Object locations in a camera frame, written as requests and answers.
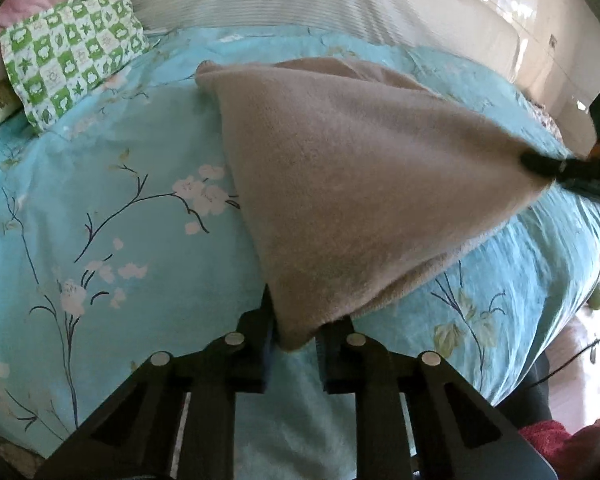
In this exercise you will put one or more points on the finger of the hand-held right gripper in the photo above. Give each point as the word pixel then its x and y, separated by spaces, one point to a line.
pixel 542 166

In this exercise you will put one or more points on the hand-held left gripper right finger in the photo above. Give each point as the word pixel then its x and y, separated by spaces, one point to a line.
pixel 337 360

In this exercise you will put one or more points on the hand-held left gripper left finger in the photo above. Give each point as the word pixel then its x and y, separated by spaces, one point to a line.
pixel 252 360

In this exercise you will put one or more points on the beige knitted sweater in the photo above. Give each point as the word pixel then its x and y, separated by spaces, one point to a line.
pixel 355 185

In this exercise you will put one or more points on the blue floral blanket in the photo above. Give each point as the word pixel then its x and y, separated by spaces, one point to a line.
pixel 119 220

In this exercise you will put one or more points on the red cloth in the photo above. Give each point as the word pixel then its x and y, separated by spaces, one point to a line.
pixel 570 447

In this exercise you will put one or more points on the plaid cloth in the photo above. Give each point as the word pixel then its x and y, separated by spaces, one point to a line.
pixel 9 452

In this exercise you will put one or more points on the white striped bedsheet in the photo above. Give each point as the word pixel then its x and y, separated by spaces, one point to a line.
pixel 340 0

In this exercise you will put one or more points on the green checkered pillow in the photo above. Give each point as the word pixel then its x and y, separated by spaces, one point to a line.
pixel 72 50

